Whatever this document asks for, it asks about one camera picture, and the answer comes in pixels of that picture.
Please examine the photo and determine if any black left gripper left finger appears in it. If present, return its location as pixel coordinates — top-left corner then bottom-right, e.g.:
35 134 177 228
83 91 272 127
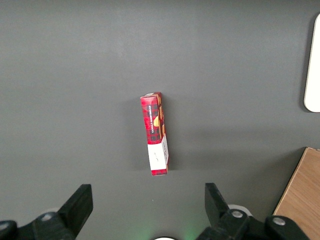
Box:
27 184 94 240

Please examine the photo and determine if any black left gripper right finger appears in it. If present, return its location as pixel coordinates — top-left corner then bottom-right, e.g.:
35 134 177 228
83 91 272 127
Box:
199 182 253 240

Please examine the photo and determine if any red cookie box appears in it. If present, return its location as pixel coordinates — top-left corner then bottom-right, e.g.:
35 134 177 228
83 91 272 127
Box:
139 91 170 177

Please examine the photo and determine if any cream rectangular tray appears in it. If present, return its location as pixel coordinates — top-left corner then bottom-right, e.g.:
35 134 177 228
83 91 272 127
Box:
303 12 320 113

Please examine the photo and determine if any wooden drawer cabinet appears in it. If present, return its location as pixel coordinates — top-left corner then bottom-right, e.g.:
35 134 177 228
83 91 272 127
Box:
272 146 320 240

